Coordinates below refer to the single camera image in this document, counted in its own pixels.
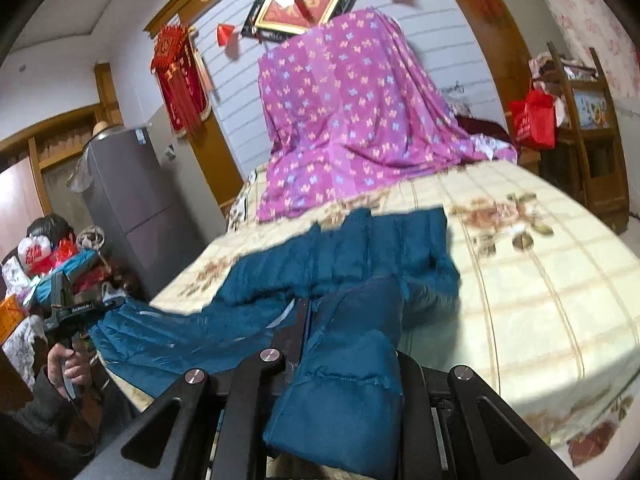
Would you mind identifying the dark sleeved left forearm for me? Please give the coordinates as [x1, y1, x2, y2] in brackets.
[1, 367, 94, 479]

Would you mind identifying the teal down jacket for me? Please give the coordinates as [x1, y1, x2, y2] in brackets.
[90, 208, 460, 479]

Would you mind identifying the floral pillow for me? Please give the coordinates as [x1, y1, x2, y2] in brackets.
[227, 164, 267, 232]

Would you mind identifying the red shopping bag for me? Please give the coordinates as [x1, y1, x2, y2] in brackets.
[509, 88, 555, 151]

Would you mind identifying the wooden shelf rack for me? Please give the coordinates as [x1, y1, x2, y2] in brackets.
[534, 42, 630, 234]

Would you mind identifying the purple floral sheet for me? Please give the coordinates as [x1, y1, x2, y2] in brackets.
[256, 8, 518, 222]

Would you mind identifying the cream floral bed quilt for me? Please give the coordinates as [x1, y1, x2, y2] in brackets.
[96, 159, 640, 480]

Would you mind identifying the red flag left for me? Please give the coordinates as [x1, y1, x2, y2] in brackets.
[216, 23, 235, 48]

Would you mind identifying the pile of bags and clutter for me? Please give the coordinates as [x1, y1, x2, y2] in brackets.
[1, 214, 142, 389]

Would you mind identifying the framed red picture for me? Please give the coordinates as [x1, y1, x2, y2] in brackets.
[240, 0, 369, 44]

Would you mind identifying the grey refrigerator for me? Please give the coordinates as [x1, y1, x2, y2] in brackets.
[72, 122, 224, 299]

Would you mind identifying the person's left hand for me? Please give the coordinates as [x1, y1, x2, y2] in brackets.
[47, 339, 92, 400]

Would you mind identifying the red chinese knot ornament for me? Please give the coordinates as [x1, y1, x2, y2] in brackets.
[150, 24, 212, 138]

